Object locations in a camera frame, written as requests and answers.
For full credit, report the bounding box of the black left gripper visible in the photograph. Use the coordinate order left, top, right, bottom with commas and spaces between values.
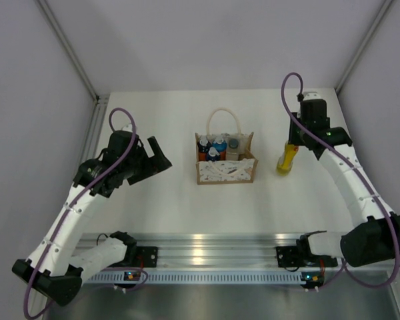
120, 137, 171, 185

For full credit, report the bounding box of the yellow dish soap bottle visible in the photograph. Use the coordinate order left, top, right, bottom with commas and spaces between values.
276, 141, 299, 176

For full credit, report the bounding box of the light blue pump bottle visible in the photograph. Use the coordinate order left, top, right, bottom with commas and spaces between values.
212, 135, 227, 161

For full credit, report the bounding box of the clear square bottle grey cap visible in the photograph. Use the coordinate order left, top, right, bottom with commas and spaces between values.
226, 137, 243, 161

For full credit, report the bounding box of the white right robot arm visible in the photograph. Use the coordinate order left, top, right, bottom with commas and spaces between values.
289, 92, 400, 267

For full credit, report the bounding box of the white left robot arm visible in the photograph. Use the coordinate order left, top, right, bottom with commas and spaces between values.
12, 130, 172, 307

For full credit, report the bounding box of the jute canvas tote bag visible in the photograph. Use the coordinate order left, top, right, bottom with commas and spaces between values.
195, 108, 258, 185

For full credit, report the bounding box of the aluminium corner frame post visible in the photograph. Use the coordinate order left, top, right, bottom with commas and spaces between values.
35, 0, 101, 104

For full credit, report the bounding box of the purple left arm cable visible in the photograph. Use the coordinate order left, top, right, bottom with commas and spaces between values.
22, 107, 149, 319

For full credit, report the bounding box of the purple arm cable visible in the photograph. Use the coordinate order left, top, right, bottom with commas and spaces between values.
22, 107, 149, 319
281, 72, 400, 291

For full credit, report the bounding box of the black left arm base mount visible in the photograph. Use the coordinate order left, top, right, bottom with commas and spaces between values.
132, 246, 159, 269

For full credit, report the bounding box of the slotted grey cable duct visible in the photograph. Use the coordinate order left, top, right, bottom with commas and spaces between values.
87, 270, 323, 286

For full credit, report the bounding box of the right aluminium corner post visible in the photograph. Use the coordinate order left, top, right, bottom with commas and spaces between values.
334, 0, 397, 95

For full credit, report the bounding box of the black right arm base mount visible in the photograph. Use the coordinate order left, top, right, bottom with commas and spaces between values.
275, 246, 304, 270

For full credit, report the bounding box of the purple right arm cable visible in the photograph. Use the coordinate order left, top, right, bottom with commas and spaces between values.
281, 72, 400, 291

